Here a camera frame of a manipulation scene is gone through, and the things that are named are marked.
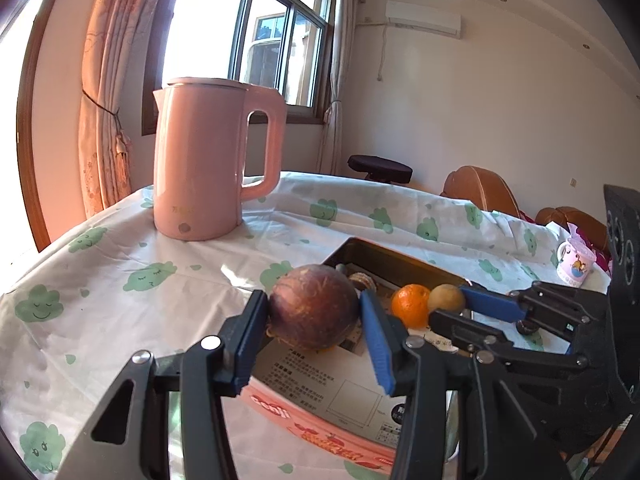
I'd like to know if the dark wrinkled passion fruit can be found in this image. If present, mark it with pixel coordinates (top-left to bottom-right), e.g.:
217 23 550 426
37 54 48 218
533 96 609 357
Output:
515 320 539 336

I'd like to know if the small yellow-green fruit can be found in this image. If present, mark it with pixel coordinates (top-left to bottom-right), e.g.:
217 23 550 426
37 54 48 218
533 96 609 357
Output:
427 284 465 313

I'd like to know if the large brown round fruit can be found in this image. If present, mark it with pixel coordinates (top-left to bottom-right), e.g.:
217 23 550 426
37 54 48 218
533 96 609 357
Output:
267 264 360 351

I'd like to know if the dark pinecone-like fruit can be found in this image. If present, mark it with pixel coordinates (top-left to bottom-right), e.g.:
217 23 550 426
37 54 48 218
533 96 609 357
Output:
348 272 378 292

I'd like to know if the pink cartoon cup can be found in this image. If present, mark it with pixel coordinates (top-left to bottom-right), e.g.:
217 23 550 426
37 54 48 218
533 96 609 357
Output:
555 223 597 288

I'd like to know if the large orange mandarin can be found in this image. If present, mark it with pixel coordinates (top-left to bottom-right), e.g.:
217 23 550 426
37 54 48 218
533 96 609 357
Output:
390 284 431 330

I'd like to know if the pink metal tin box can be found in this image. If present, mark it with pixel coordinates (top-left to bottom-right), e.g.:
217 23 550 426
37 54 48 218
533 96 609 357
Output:
241 237 464 474

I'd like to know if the cloud pattern tablecloth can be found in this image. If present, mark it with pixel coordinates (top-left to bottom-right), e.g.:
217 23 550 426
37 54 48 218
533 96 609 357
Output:
0 170 614 480

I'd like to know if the dark round stool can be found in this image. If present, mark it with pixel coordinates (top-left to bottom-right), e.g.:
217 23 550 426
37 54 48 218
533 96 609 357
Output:
347 155 413 184

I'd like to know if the pink electric kettle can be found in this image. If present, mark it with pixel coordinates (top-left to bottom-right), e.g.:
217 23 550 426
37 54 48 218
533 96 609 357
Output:
153 77 288 242

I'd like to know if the white air conditioner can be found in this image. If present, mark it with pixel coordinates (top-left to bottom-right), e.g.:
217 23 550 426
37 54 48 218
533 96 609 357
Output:
385 0 462 38

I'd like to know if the left pink curtain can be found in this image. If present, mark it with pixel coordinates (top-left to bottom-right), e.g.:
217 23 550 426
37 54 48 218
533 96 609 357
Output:
78 0 160 218

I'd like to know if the right beige curtain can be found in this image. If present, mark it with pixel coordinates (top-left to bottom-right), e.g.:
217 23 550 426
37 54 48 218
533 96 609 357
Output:
318 0 366 174

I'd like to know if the wooden door frame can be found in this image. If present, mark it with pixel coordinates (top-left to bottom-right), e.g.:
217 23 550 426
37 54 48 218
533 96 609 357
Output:
16 0 56 252

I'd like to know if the window with dark frame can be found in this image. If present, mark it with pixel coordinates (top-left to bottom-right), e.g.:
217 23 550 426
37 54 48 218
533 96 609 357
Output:
141 0 335 136

